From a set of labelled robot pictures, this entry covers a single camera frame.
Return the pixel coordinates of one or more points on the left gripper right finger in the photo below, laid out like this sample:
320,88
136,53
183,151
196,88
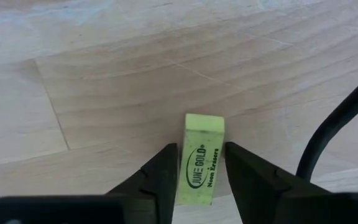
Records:
256,193

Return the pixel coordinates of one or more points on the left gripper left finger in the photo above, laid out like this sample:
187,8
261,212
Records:
157,186

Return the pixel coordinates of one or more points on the green neon eraser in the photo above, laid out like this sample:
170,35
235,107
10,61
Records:
200,161

